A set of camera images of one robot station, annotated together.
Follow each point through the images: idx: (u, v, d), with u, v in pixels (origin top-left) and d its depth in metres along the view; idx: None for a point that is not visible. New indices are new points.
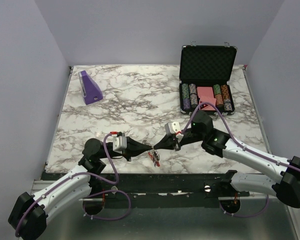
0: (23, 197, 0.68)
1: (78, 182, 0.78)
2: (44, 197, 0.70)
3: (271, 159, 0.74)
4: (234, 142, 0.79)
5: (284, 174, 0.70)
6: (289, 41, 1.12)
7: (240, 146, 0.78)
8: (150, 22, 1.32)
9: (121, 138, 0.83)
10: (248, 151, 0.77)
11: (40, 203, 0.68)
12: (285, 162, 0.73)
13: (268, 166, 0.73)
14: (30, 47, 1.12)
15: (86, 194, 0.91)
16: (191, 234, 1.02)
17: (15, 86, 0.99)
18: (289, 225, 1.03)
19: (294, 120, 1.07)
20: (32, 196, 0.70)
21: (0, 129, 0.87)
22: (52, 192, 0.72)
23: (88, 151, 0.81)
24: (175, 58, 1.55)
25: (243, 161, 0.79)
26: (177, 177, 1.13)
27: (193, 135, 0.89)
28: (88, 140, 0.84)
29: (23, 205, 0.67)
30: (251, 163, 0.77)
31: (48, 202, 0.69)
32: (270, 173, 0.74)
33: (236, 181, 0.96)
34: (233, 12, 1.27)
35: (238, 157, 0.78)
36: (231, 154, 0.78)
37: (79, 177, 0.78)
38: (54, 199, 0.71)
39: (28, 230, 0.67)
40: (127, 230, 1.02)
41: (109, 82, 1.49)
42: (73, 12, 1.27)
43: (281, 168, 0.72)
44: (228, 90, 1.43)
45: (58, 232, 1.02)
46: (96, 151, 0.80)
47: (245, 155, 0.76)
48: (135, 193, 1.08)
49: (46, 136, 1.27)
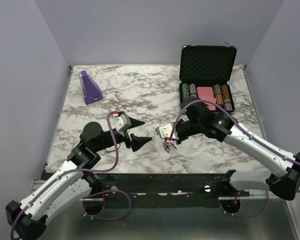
0: (10, 207, 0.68)
1: (67, 181, 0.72)
2: (30, 205, 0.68)
3: (278, 153, 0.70)
4: (239, 129, 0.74)
5: (290, 170, 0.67)
6: (289, 41, 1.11)
7: (247, 134, 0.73)
8: (150, 22, 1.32)
9: (125, 116, 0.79)
10: (255, 140, 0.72)
11: (27, 212, 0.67)
12: (291, 157, 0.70)
13: (274, 160, 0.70)
14: (30, 47, 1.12)
15: (88, 192, 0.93)
16: (191, 234, 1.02)
17: (15, 86, 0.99)
18: (289, 225, 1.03)
19: (294, 120, 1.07)
20: (19, 205, 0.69)
21: (0, 129, 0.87)
22: (40, 198, 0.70)
23: (87, 135, 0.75)
24: (175, 58, 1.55)
25: (247, 151, 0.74)
26: (177, 177, 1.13)
27: (192, 126, 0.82)
28: (88, 124, 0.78)
29: (12, 214, 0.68)
30: (256, 153, 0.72)
31: (36, 210, 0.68)
32: (274, 167, 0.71)
33: (234, 179, 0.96)
34: (232, 12, 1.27)
35: (242, 145, 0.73)
36: (235, 141, 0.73)
37: (68, 176, 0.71)
38: (43, 206, 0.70)
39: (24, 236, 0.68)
40: (127, 230, 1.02)
41: (109, 82, 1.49)
42: (72, 12, 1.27)
43: (287, 163, 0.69)
44: (228, 90, 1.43)
45: (57, 233, 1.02)
46: (96, 135, 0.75)
47: (251, 145, 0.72)
48: (135, 193, 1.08)
49: (46, 137, 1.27)
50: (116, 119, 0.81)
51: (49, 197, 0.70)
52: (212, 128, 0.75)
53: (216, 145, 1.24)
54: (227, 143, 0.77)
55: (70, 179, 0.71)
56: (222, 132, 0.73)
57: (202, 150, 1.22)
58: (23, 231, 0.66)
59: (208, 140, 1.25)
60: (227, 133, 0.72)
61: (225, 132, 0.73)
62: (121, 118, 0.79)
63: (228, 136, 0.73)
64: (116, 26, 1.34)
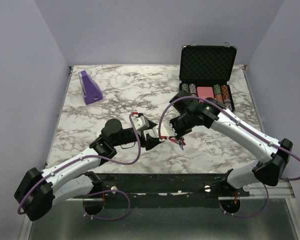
0: (33, 172, 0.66)
1: (87, 165, 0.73)
2: (53, 175, 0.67)
3: (264, 139, 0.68)
4: (226, 115, 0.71)
5: (275, 156, 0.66)
6: (289, 41, 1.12)
7: (233, 119, 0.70)
8: (149, 22, 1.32)
9: (144, 117, 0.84)
10: (241, 126, 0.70)
11: (48, 181, 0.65)
12: (276, 143, 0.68)
13: (259, 145, 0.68)
14: (30, 47, 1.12)
15: (90, 189, 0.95)
16: (191, 234, 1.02)
17: (15, 86, 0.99)
18: (289, 225, 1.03)
19: (294, 121, 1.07)
20: (41, 173, 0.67)
21: None
22: (61, 171, 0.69)
23: (108, 130, 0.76)
24: (175, 58, 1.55)
25: (233, 137, 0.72)
26: (177, 177, 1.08)
27: (184, 121, 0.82)
28: (109, 120, 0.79)
29: (31, 180, 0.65)
30: (242, 139, 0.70)
31: (55, 182, 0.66)
32: (259, 153, 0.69)
33: (231, 177, 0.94)
34: (232, 12, 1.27)
35: (228, 131, 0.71)
36: (222, 127, 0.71)
37: (90, 160, 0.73)
38: (62, 180, 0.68)
39: (32, 209, 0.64)
40: (127, 230, 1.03)
41: (109, 82, 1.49)
42: (72, 12, 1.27)
43: (272, 149, 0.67)
44: (228, 90, 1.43)
45: (57, 233, 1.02)
46: (116, 132, 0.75)
47: (237, 131, 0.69)
48: (135, 193, 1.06)
49: (46, 137, 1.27)
50: (135, 120, 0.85)
51: (69, 173, 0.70)
52: (199, 114, 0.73)
53: (216, 145, 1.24)
54: (214, 129, 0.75)
55: (91, 162, 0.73)
56: (209, 118, 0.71)
57: (202, 150, 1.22)
58: (36, 202, 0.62)
59: (208, 140, 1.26)
60: (214, 119, 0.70)
61: (213, 118, 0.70)
62: (140, 118, 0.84)
63: (215, 121, 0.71)
64: (116, 26, 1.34)
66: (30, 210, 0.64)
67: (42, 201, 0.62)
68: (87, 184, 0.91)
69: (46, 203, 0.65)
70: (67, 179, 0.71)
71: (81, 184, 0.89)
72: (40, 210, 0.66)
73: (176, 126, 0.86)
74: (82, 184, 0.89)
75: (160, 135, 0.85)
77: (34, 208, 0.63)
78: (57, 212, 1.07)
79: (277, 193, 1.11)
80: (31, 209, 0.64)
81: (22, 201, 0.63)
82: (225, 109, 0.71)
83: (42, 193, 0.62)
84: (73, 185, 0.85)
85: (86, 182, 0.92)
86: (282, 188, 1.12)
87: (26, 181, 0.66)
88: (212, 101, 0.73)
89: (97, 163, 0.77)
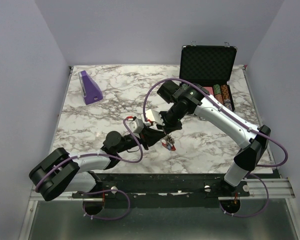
0: (61, 151, 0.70)
1: (101, 162, 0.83)
2: (79, 157, 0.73)
3: (244, 125, 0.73)
4: (209, 101, 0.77)
5: (253, 141, 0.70)
6: (289, 41, 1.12)
7: (216, 105, 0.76)
8: (150, 23, 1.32)
9: (138, 120, 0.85)
10: (223, 112, 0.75)
11: (74, 161, 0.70)
12: (255, 129, 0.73)
13: (239, 131, 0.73)
14: (29, 47, 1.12)
15: (91, 187, 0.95)
16: (191, 234, 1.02)
17: (15, 86, 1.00)
18: (289, 225, 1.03)
19: (294, 121, 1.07)
20: (68, 153, 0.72)
21: (0, 130, 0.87)
22: (84, 157, 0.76)
23: (109, 142, 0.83)
24: (175, 58, 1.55)
25: (216, 122, 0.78)
26: (177, 177, 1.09)
27: (171, 111, 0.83)
28: (110, 132, 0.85)
29: (57, 159, 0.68)
30: (223, 124, 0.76)
31: (79, 164, 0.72)
32: (239, 138, 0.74)
33: (228, 176, 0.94)
34: (233, 13, 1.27)
35: (211, 116, 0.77)
36: (205, 112, 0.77)
37: (103, 157, 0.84)
38: (83, 165, 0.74)
39: (50, 187, 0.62)
40: (127, 230, 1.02)
41: (109, 82, 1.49)
42: (72, 12, 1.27)
43: (251, 135, 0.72)
44: (228, 90, 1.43)
45: (57, 233, 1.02)
46: (116, 143, 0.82)
47: (219, 116, 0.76)
48: (135, 193, 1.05)
49: (46, 137, 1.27)
50: (131, 123, 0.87)
51: (89, 162, 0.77)
52: (183, 99, 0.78)
53: (216, 145, 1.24)
54: (198, 114, 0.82)
55: (104, 159, 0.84)
56: (193, 103, 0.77)
57: (202, 150, 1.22)
58: (62, 177, 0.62)
59: (208, 140, 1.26)
60: (197, 104, 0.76)
61: (196, 103, 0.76)
62: (135, 121, 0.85)
63: (198, 106, 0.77)
64: (116, 27, 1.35)
66: (48, 188, 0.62)
67: (66, 178, 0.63)
68: (91, 181, 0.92)
69: (65, 184, 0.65)
70: (84, 168, 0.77)
71: (86, 180, 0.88)
72: (56, 192, 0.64)
73: (164, 118, 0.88)
74: (87, 179, 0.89)
75: (146, 117, 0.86)
77: (57, 183, 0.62)
78: (57, 212, 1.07)
79: (277, 193, 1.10)
80: (52, 185, 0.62)
81: (46, 176, 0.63)
82: (208, 95, 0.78)
83: (69, 169, 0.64)
84: (79, 179, 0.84)
85: (90, 179, 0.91)
86: (282, 188, 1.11)
87: (50, 159, 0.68)
88: (197, 87, 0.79)
89: (105, 165, 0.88)
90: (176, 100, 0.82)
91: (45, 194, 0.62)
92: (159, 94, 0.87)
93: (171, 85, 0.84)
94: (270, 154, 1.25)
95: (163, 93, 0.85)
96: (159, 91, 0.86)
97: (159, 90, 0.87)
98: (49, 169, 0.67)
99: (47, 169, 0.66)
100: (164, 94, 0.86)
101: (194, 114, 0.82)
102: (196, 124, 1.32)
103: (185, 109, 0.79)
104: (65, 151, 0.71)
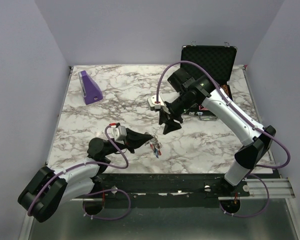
0: (45, 170, 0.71)
1: (89, 171, 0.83)
2: (65, 172, 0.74)
3: (249, 123, 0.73)
4: (219, 95, 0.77)
5: (256, 139, 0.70)
6: (289, 40, 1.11)
7: (225, 100, 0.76)
8: (150, 23, 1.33)
9: (121, 127, 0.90)
10: (231, 107, 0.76)
11: (61, 177, 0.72)
12: (260, 128, 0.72)
13: (244, 128, 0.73)
14: (29, 47, 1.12)
15: (91, 187, 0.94)
16: (191, 234, 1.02)
17: (16, 85, 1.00)
18: (289, 225, 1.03)
19: (294, 120, 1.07)
20: (53, 171, 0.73)
21: None
22: (71, 171, 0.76)
23: (93, 150, 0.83)
24: (175, 58, 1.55)
25: (222, 116, 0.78)
26: (177, 177, 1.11)
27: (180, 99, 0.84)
28: (92, 139, 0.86)
29: (43, 179, 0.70)
30: (229, 119, 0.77)
31: (67, 179, 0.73)
32: (243, 135, 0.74)
33: (228, 174, 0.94)
34: (233, 12, 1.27)
35: (218, 110, 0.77)
36: (213, 105, 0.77)
37: (91, 166, 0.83)
38: (71, 179, 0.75)
39: (42, 208, 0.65)
40: (127, 230, 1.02)
41: (109, 82, 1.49)
42: (72, 12, 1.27)
43: (255, 133, 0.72)
44: (228, 90, 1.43)
45: (58, 233, 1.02)
46: (100, 150, 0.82)
47: (226, 111, 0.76)
48: (135, 193, 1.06)
49: (46, 137, 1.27)
50: (114, 131, 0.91)
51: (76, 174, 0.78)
52: (192, 89, 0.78)
53: (216, 145, 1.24)
54: (206, 107, 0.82)
55: (92, 168, 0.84)
56: (202, 94, 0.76)
57: (202, 150, 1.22)
58: (51, 196, 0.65)
59: (208, 140, 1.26)
60: (206, 96, 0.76)
61: (205, 95, 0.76)
62: (118, 128, 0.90)
63: (207, 98, 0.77)
64: (116, 27, 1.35)
66: (41, 210, 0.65)
67: (56, 196, 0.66)
68: (88, 183, 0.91)
69: (57, 202, 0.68)
70: (72, 181, 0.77)
71: (83, 184, 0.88)
72: (49, 211, 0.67)
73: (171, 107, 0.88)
74: (84, 183, 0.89)
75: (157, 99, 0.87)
77: (48, 203, 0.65)
78: (57, 212, 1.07)
79: (277, 193, 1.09)
80: (43, 205, 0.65)
81: (36, 198, 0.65)
82: (219, 88, 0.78)
83: (57, 186, 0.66)
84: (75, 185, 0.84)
85: (88, 181, 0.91)
86: (282, 188, 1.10)
87: (37, 179, 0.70)
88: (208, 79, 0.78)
89: (95, 171, 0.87)
90: (186, 89, 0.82)
91: (38, 215, 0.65)
92: (170, 81, 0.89)
93: (182, 74, 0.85)
94: (270, 154, 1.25)
95: (174, 80, 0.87)
96: (170, 78, 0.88)
97: (170, 77, 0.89)
98: (37, 191, 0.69)
99: (35, 191, 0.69)
100: (174, 82, 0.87)
101: (202, 106, 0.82)
102: (196, 124, 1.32)
103: (193, 99, 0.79)
104: (50, 169, 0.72)
